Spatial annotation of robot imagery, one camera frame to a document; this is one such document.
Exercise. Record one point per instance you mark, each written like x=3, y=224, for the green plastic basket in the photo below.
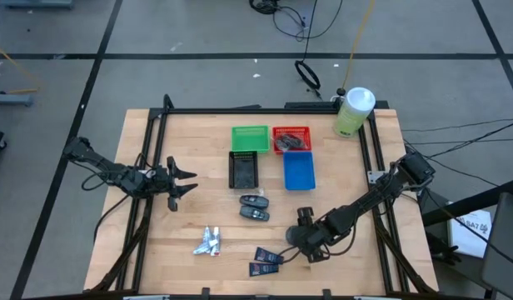
x=250, y=139

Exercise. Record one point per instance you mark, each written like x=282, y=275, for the black metal table frame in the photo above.
x=260, y=111

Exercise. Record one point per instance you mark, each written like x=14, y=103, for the black plastic basket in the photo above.
x=243, y=173

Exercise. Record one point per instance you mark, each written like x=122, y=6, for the patterned cloth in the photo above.
x=290, y=142

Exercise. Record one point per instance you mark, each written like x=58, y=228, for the white cardboard box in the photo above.
x=469, y=233

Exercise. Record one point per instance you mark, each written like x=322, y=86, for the navy blue toiletry tube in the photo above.
x=268, y=255
x=262, y=269

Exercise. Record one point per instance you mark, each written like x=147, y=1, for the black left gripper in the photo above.
x=162, y=181

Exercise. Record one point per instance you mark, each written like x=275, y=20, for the green wipes canister white lid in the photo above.
x=352, y=114

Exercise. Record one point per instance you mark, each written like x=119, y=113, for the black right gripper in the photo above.
x=310, y=237

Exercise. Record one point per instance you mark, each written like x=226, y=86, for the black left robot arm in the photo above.
x=115, y=173

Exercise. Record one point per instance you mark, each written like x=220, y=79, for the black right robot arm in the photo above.
x=365, y=204

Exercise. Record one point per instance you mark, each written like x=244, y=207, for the grey floor stand base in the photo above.
x=11, y=100

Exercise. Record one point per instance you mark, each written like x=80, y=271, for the red plastic basket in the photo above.
x=277, y=130

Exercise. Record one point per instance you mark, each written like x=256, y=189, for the blue plastic basket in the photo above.
x=299, y=171

